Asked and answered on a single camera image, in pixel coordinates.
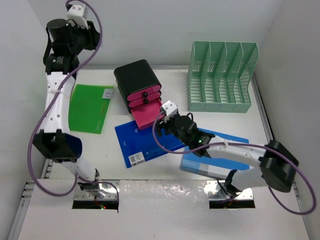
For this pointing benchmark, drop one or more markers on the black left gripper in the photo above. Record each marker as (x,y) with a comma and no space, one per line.
(92,35)

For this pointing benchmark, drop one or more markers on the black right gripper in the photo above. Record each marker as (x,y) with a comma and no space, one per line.
(164,124)

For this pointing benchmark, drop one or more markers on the pink bottom drawer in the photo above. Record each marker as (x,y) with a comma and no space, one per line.
(145,114)

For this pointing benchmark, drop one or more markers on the pink drawer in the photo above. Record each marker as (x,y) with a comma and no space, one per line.
(144,92)
(145,114)
(144,100)

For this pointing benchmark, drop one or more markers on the pink top drawer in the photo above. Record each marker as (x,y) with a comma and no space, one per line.
(144,92)

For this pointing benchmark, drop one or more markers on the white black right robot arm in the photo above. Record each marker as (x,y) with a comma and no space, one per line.
(272,165)

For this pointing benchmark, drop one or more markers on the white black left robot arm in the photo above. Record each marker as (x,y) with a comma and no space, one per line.
(52,138)

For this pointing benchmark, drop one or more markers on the light blue book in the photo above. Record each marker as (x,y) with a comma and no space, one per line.
(215,168)

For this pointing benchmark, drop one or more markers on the pink middle drawer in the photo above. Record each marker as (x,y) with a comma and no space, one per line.
(144,100)

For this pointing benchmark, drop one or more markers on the dark blue clipboard folder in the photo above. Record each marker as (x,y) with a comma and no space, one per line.
(137,146)

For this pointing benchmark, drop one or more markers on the black drawer cabinet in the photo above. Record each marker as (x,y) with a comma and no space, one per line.
(133,77)

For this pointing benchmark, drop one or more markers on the mint green file rack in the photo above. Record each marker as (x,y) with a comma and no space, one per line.
(219,74)

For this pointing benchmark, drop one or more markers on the green clip file folder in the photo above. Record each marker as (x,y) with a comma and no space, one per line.
(88,108)

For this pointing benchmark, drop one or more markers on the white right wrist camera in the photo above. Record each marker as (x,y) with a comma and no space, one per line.
(169,109)

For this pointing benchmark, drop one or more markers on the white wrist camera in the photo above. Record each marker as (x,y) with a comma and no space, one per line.
(78,13)
(169,109)

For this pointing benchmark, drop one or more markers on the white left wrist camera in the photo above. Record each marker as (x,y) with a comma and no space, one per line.
(78,13)

